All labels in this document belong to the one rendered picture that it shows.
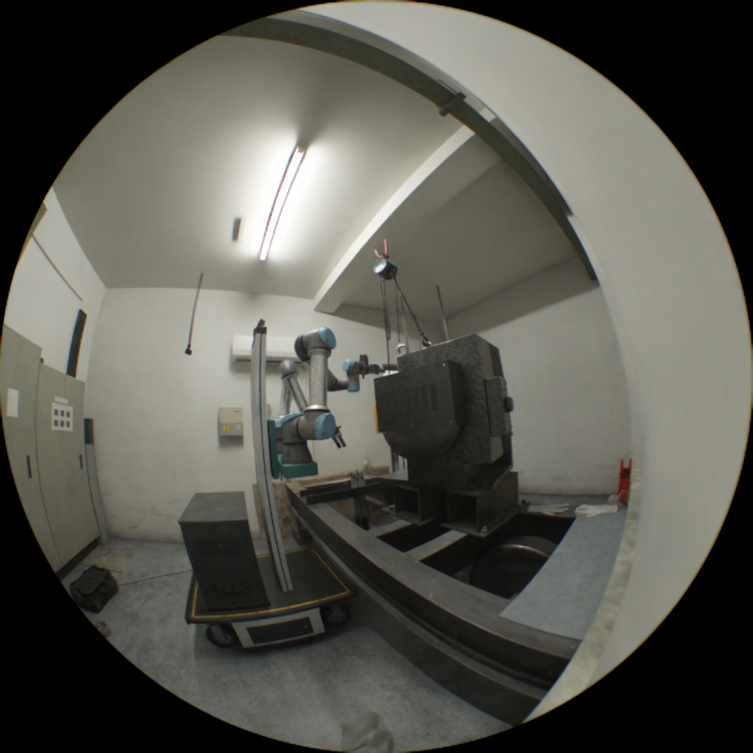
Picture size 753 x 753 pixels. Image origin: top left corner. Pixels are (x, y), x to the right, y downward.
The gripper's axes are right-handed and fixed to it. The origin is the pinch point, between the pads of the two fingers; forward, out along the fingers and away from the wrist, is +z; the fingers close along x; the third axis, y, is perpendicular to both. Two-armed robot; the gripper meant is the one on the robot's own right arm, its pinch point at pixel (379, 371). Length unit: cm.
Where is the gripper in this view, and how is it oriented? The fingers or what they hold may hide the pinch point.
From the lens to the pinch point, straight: 171.1
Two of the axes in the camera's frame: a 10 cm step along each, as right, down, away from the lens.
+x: 7.6, -1.5, -6.4
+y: 0.4, 9.8, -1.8
